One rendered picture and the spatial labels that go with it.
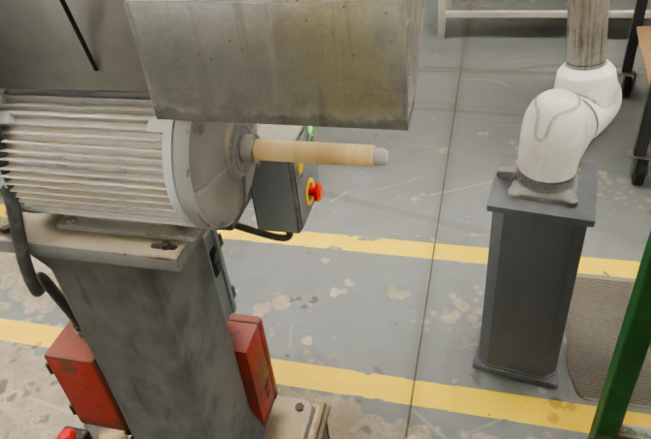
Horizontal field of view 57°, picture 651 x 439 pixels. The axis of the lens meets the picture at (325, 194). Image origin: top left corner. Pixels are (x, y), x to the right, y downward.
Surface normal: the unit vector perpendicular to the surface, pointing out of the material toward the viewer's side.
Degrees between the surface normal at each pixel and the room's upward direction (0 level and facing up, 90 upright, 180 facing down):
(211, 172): 89
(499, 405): 0
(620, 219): 0
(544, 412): 0
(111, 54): 90
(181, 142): 54
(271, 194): 90
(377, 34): 90
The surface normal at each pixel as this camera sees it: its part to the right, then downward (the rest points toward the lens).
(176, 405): -0.24, 0.59
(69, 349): -0.09, -0.81
